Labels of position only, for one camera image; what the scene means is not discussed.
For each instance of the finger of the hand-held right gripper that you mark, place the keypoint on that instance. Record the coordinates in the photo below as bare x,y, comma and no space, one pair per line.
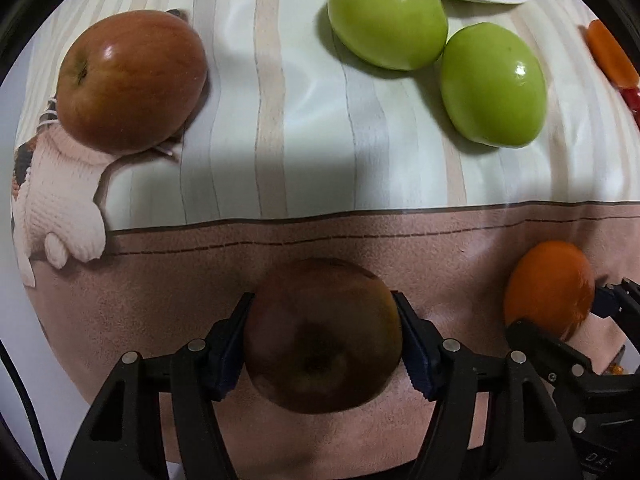
612,300
550,347

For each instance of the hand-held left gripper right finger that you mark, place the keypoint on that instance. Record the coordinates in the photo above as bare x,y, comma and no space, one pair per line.
416,352

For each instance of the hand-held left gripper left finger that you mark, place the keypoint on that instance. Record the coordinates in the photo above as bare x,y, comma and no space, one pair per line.
231,352

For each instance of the orange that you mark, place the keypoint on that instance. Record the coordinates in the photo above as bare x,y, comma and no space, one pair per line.
550,287

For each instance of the dark red apple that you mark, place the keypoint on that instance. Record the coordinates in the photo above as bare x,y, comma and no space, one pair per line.
322,335

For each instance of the red cherry tomato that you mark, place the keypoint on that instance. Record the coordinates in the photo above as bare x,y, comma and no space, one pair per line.
633,102

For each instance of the large green apple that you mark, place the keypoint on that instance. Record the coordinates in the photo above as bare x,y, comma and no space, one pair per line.
387,17

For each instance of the striped cat print blanket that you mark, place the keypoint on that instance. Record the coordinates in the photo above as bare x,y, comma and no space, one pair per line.
320,170

